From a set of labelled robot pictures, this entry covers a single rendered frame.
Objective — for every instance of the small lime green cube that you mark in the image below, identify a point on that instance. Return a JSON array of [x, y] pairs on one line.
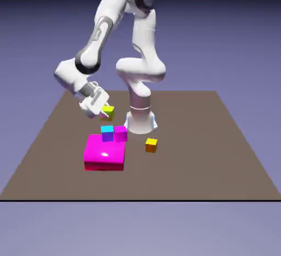
[[108, 111]]

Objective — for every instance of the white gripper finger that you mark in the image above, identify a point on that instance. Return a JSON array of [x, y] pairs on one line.
[[105, 105]]

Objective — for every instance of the large magenta box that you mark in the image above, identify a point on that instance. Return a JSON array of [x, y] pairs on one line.
[[104, 153]]

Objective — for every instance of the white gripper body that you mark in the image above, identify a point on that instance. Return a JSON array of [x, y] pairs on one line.
[[94, 104]]

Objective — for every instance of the small magenta cube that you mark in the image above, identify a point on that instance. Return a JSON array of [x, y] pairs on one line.
[[121, 133]]

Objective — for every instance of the small cyan cube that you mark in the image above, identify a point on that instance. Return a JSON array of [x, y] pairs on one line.
[[107, 133]]

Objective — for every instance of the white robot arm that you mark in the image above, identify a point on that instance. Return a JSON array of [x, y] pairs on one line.
[[145, 41]]

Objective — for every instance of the small orange cube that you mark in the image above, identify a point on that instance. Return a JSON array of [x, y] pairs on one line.
[[151, 145]]

